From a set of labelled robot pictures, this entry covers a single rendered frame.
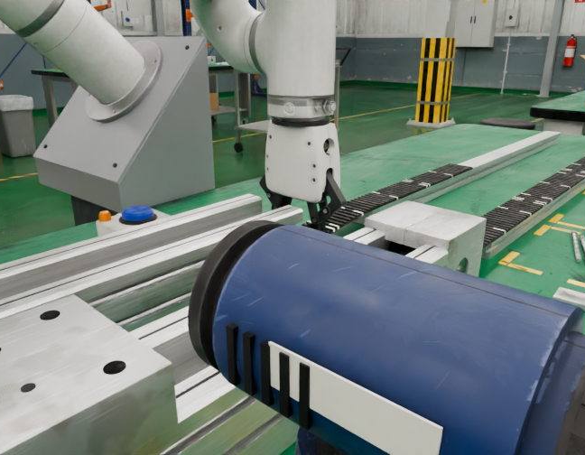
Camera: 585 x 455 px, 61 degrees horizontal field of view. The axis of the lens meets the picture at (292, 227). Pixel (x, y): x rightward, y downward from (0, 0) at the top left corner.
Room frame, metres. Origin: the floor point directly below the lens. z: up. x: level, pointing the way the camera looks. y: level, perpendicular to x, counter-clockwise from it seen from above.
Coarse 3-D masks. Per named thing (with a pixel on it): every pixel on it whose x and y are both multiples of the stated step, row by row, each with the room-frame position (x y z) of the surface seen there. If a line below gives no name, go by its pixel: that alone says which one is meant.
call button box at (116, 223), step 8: (112, 216) 0.63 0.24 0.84; (120, 216) 0.62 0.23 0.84; (160, 216) 0.63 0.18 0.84; (168, 216) 0.63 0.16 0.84; (104, 224) 0.60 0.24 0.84; (112, 224) 0.59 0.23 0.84; (120, 224) 0.59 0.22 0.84; (128, 224) 0.59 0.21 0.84; (136, 224) 0.59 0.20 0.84; (104, 232) 0.60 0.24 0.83; (112, 232) 0.58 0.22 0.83
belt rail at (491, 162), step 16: (512, 144) 1.27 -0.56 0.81; (528, 144) 1.27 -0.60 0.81; (544, 144) 1.36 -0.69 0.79; (480, 160) 1.09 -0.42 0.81; (496, 160) 1.11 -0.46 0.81; (512, 160) 1.19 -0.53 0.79; (464, 176) 0.99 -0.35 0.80; (480, 176) 1.05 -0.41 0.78; (416, 192) 0.85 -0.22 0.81; (432, 192) 0.91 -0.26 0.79; (384, 208) 0.77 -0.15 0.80
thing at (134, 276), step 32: (160, 224) 0.53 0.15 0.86; (192, 224) 0.55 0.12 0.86; (224, 224) 0.58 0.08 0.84; (288, 224) 0.56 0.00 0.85; (32, 256) 0.44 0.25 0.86; (64, 256) 0.44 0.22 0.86; (96, 256) 0.46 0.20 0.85; (128, 256) 0.48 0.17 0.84; (160, 256) 0.44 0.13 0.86; (192, 256) 0.46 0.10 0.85; (0, 288) 0.39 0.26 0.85; (32, 288) 0.41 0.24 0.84; (64, 288) 0.37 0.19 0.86; (96, 288) 0.38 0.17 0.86; (128, 288) 0.42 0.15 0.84; (160, 288) 0.43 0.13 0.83; (128, 320) 0.41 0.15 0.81
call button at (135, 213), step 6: (126, 210) 0.61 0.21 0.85; (132, 210) 0.61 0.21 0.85; (138, 210) 0.61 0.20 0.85; (144, 210) 0.61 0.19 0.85; (150, 210) 0.61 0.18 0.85; (126, 216) 0.60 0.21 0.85; (132, 216) 0.59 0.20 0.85; (138, 216) 0.60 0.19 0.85; (144, 216) 0.60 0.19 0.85; (150, 216) 0.61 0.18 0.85
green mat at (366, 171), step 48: (384, 144) 1.42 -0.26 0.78; (432, 144) 1.42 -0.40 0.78; (480, 144) 1.42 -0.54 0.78; (576, 144) 1.42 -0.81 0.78; (240, 192) 0.94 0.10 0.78; (480, 192) 0.94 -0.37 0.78; (48, 240) 0.69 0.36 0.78; (528, 240) 0.69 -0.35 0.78; (528, 288) 0.54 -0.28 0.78; (576, 288) 0.54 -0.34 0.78
